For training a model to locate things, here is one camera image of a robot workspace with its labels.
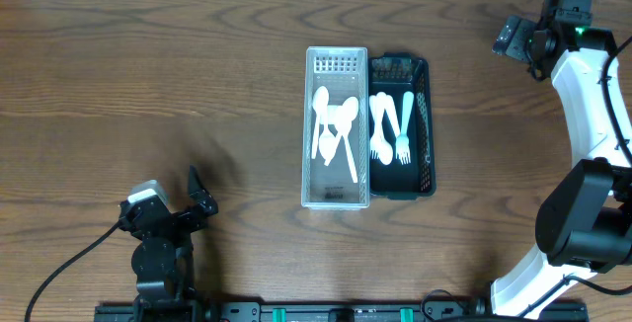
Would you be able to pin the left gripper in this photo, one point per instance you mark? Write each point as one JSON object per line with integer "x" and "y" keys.
{"x": 174, "y": 217}

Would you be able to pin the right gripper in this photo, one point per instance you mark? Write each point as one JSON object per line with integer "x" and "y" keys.
{"x": 545, "y": 41}

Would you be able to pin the white plastic fork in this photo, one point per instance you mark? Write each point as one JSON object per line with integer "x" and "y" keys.
{"x": 392, "y": 115}
{"x": 374, "y": 141}

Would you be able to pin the mint green plastic fork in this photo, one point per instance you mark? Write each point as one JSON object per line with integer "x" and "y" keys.
{"x": 402, "y": 141}

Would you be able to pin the white plastic spoon crosswise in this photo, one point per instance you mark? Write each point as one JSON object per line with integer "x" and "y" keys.
{"x": 350, "y": 101}

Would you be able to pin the short white plastic spoon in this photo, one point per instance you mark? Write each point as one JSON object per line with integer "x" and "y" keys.
{"x": 385, "y": 150}

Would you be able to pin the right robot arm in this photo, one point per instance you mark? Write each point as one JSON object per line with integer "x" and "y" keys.
{"x": 584, "y": 227}

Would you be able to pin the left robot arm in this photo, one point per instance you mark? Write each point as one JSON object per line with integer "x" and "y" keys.
{"x": 163, "y": 261}

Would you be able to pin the clear plastic basket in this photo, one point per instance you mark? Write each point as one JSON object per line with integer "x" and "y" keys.
{"x": 343, "y": 71}

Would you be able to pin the black plastic basket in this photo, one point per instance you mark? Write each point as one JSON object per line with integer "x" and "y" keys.
{"x": 395, "y": 73}

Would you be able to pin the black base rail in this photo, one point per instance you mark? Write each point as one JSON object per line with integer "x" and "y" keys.
{"x": 434, "y": 310}

